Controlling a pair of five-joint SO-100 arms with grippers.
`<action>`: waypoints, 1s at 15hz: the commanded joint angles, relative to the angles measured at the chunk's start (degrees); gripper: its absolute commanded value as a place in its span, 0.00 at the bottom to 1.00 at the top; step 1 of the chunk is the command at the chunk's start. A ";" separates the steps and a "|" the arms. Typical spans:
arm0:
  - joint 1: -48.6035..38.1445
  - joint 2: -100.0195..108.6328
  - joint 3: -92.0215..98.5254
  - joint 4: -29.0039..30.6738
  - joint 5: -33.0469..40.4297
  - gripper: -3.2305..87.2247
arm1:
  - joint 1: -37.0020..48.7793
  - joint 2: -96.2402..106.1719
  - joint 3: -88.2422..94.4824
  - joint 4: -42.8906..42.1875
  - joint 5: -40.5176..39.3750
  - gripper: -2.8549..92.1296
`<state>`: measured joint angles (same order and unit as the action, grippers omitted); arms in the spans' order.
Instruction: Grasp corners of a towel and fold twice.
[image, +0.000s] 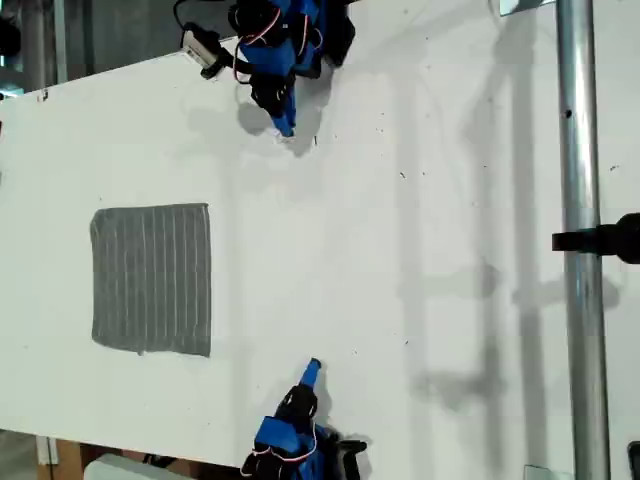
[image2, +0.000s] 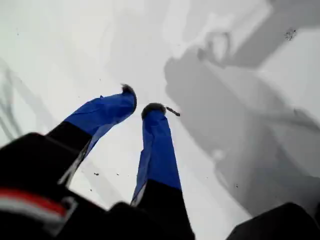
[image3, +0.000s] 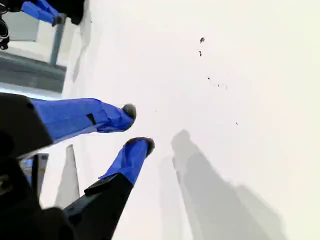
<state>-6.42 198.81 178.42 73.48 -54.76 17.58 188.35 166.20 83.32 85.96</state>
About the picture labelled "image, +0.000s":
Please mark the grey metal upright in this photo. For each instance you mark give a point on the grey metal upright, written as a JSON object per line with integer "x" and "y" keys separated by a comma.
{"x": 60, "y": 40}

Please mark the black clamp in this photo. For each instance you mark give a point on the black clamp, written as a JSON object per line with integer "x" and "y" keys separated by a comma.
{"x": 600, "y": 240}

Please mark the white bracket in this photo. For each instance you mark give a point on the white bracket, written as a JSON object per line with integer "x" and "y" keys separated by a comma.
{"x": 46, "y": 450}

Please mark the dark round object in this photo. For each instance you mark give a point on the dark round object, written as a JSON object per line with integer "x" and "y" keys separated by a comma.
{"x": 9, "y": 36}

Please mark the dark flat object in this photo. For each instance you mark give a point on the dark flat object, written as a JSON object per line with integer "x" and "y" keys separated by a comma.
{"x": 635, "y": 462}

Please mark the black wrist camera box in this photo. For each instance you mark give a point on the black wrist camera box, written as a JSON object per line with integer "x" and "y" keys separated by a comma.
{"x": 200, "y": 47}
{"x": 350, "y": 457}

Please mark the grey striped towel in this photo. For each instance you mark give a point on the grey striped towel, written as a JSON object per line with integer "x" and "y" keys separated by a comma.
{"x": 150, "y": 280}

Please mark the small dark table clip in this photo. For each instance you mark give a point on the small dark table clip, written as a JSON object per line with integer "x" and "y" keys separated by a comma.
{"x": 42, "y": 95}

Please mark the wooden table leg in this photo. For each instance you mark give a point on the wooden table leg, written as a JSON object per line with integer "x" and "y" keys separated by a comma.
{"x": 67, "y": 460}

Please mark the steel post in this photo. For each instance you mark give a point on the steel post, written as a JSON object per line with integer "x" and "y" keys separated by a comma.
{"x": 580, "y": 150}

